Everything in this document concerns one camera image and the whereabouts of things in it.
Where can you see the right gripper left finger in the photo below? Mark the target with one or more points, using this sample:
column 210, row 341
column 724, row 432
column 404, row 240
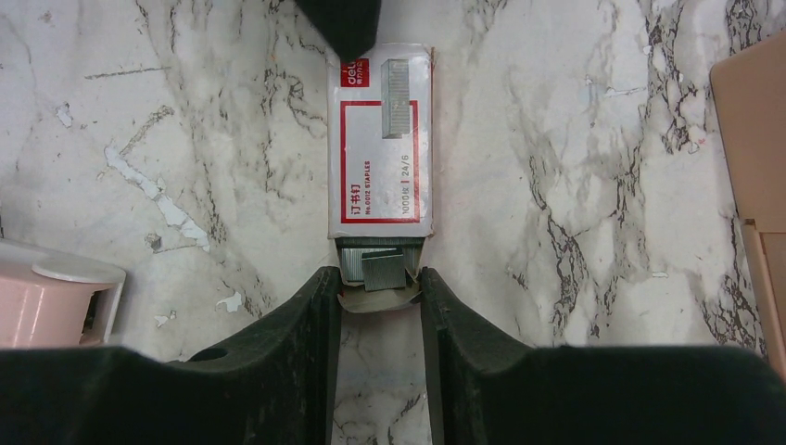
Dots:
column 273, row 382

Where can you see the grey staple strips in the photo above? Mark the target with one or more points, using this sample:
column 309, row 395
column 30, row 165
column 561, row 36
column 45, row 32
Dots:
column 374, row 269

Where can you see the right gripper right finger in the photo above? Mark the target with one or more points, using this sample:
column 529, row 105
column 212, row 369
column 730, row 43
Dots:
column 486, row 387

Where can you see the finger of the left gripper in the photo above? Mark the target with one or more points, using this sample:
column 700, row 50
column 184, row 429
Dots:
column 348, row 26

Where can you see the orange perforated file organizer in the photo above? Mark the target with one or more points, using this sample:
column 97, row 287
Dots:
column 749, row 95

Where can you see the red white staple box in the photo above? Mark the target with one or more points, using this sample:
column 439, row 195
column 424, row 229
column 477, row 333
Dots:
column 380, row 162

